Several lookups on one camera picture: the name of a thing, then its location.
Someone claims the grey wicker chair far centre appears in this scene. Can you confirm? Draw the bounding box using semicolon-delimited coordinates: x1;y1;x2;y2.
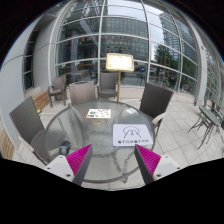
97;72;117;98

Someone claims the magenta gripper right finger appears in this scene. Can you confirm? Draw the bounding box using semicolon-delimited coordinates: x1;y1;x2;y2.
134;144;183;185

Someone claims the grey wicker chair far left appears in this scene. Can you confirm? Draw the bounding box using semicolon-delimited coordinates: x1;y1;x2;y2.
47;75;66;106

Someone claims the grey wicker chair behind table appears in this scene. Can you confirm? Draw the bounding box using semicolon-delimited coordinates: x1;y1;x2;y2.
69;81;96;105

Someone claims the round glass patio table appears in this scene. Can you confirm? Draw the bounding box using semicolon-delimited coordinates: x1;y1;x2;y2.
46;101;155;183

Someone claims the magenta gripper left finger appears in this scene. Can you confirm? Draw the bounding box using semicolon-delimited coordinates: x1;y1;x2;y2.
44;143;94;187

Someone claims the grey wicker chair right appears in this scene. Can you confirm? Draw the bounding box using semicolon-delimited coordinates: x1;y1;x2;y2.
140;83;173;134

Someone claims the white printed mouse pad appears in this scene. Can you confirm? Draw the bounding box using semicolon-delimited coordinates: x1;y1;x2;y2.
113;124;153;147

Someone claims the small round side table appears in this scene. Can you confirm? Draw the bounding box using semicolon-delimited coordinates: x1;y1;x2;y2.
189;105;221;148

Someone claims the colourful menu card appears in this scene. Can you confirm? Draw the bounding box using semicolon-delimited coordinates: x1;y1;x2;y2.
86;109;111;119

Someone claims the illuminated menu board stand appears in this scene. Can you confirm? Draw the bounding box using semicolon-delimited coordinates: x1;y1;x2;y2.
105;52;135;102

